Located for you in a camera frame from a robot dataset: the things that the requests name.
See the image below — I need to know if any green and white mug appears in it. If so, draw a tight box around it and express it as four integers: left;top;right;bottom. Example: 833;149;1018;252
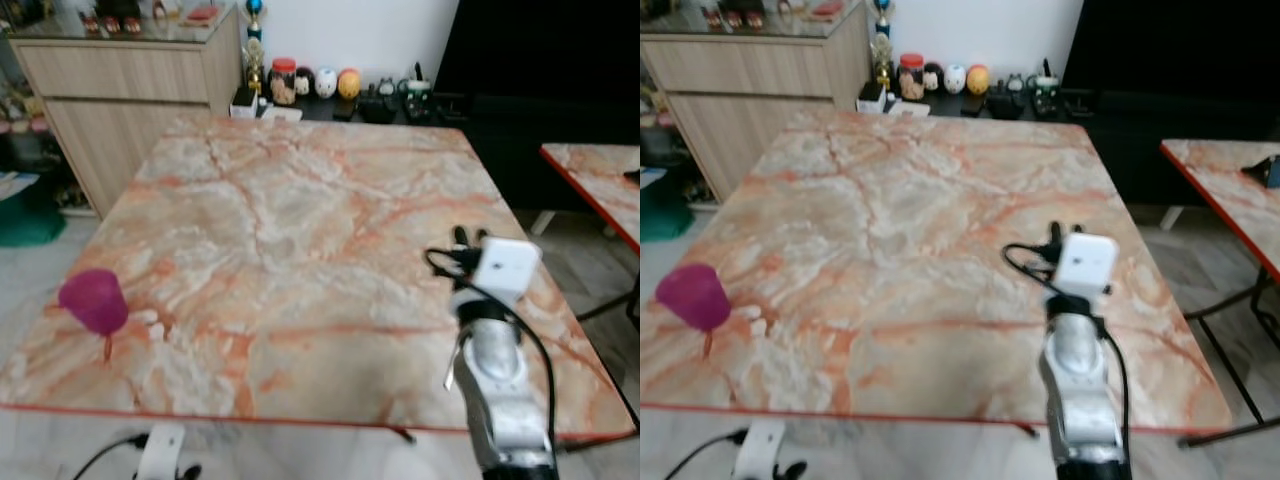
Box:
400;62;434;121
1030;58;1063;116

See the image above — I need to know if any green storage box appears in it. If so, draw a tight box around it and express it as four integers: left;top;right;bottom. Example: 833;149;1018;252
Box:
0;180;67;248
640;165;693;243

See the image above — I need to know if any small dark tabletop object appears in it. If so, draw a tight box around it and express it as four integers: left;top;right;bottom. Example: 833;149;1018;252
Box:
1240;155;1280;191

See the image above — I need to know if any purple plastic cup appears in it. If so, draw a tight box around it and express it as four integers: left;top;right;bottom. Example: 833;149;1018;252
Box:
57;267;130;336
655;263;732;333

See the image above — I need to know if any black flat television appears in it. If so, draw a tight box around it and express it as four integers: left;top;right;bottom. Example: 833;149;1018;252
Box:
432;0;641;101
1062;0;1280;96

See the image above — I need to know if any red lidded glass jar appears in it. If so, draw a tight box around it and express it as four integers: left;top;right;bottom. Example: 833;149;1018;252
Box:
898;53;926;101
270;58;298;106

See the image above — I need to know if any gold trophy with blue top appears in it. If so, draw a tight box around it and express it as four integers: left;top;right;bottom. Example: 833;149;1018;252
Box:
243;0;267;96
872;0;894;91

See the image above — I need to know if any light wooden cabinet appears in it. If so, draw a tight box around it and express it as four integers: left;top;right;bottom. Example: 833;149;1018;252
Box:
640;3;871;201
5;5;244;216

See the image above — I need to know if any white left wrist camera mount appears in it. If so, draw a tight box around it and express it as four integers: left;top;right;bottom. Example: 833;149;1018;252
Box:
733;420;787;480
135;425;188;480

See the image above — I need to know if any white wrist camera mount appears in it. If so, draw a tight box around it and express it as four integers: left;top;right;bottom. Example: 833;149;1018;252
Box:
1055;232;1120;298
470;237;542;306
733;420;787;480
135;425;188;480

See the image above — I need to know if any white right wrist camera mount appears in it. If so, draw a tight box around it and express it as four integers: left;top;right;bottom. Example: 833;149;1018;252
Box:
470;237;542;306
1055;232;1120;298

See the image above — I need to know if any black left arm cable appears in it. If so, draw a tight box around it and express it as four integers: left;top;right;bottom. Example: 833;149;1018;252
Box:
665;430;749;480
70;433;151;480

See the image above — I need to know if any black metal table frame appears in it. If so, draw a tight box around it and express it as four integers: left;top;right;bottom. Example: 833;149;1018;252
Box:
575;275;641;323
1180;265;1280;448

